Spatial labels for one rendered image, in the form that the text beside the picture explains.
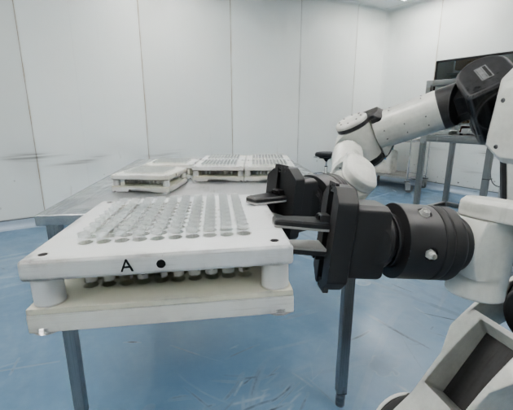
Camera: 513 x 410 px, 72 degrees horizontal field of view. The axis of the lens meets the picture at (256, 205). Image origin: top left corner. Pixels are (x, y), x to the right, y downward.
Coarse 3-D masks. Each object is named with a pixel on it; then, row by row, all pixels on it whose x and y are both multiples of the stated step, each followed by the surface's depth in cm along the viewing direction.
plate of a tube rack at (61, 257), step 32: (256, 224) 40; (32, 256) 32; (64, 256) 31; (96, 256) 31; (128, 256) 32; (160, 256) 32; (192, 256) 32; (224, 256) 32; (256, 256) 33; (288, 256) 33
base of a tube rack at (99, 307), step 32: (96, 288) 35; (128, 288) 35; (160, 288) 35; (192, 288) 35; (224, 288) 35; (256, 288) 35; (288, 288) 34; (32, 320) 32; (64, 320) 32; (96, 320) 32; (128, 320) 33; (160, 320) 33; (192, 320) 34
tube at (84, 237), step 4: (80, 232) 35; (84, 232) 35; (88, 232) 35; (80, 236) 34; (84, 236) 34; (88, 236) 35; (80, 240) 34; (84, 240) 34; (88, 240) 35; (80, 244) 35; (84, 244) 35; (84, 280) 36; (88, 280) 35; (92, 280) 36; (96, 280) 36; (88, 284) 35; (92, 284) 36; (96, 284) 36
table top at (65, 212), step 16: (144, 160) 247; (80, 192) 145; (96, 192) 145; (112, 192) 145; (128, 192) 145; (144, 192) 145; (176, 192) 145; (192, 192) 145; (208, 192) 145; (224, 192) 145; (240, 192) 145; (256, 192) 145; (48, 208) 120; (64, 208) 120; (80, 208) 120; (48, 224) 113; (64, 224) 113
